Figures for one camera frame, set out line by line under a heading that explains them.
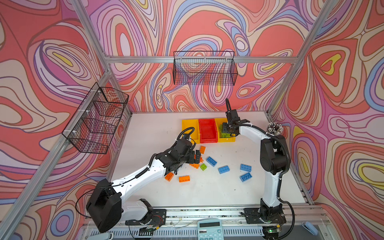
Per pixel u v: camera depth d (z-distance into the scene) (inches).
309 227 27.1
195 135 39.7
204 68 37.8
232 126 29.4
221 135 39.9
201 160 36.7
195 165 34.8
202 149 38.5
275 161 22.9
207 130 40.8
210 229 27.2
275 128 34.3
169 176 34.0
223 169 34.8
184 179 33.2
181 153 24.2
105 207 15.6
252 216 28.5
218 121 41.3
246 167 34.8
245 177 33.9
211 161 36.1
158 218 28.3
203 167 35.4
